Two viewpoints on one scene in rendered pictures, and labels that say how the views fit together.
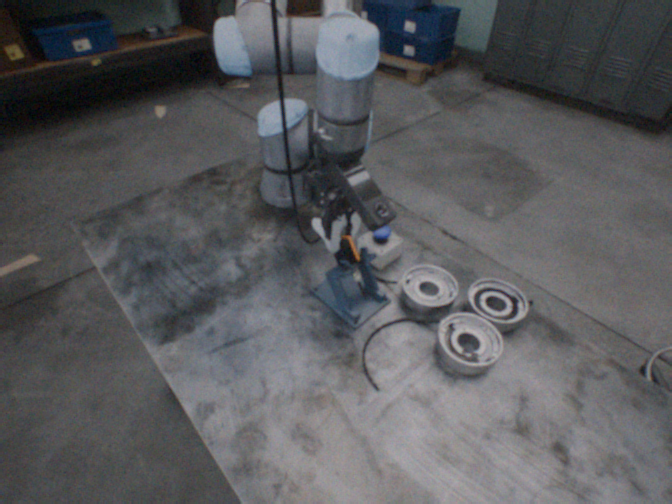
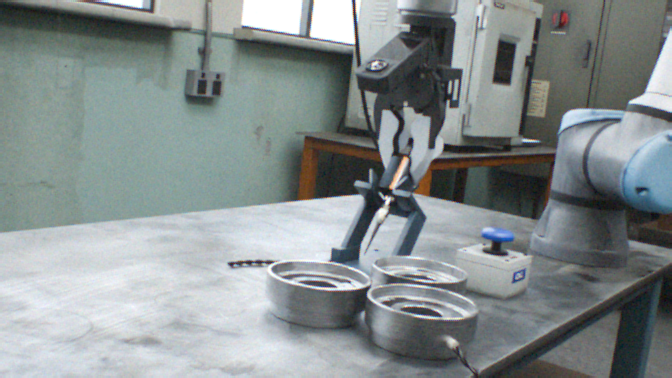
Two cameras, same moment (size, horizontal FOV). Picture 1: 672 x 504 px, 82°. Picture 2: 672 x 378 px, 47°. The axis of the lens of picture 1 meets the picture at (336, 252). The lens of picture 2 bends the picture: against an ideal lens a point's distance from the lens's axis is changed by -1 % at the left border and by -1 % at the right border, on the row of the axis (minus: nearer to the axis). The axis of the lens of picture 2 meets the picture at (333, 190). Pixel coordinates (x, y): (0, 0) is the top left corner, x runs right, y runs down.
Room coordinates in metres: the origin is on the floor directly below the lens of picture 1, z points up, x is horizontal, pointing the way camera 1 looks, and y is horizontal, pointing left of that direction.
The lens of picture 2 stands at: (0.20, -0.97, 1.04)
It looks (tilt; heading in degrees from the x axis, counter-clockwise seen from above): 9 degrees down; 76
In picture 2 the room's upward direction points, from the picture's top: 7 degrees clockwise
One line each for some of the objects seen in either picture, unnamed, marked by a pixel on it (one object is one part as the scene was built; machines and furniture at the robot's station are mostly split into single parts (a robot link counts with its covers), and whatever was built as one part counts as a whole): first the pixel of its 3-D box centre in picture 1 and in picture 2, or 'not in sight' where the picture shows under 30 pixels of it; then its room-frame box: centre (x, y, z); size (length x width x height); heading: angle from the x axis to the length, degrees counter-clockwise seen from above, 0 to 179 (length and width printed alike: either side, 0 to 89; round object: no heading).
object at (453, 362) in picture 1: (467, 344); (317, 293); (0.38, -0.23, 0.82); 0.10 x 0.10 x 0.04
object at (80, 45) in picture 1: (74, 36); not in sight; (3.36, 2.03, 0.56); 0.52 x 0.38 x 0.22; 129
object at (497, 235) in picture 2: (381, 237); (495, 248); (0.63, -0.10, 0.85); 0.04 x 0.04 x 0.05
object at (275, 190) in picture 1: (287, 174); (583, 224); (0.88, 0.13, 0.85); 0.15 x 0.15 x 0.10
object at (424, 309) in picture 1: (428, 291); (417, 286); (0.50, -0.18, 0.82); 0.10 x 0.10 x 0.04
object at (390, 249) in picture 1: (378, 245); (494, 268); (0.63, -0.09, 0.82); 0.08 x 0.07 x 0.05; 42
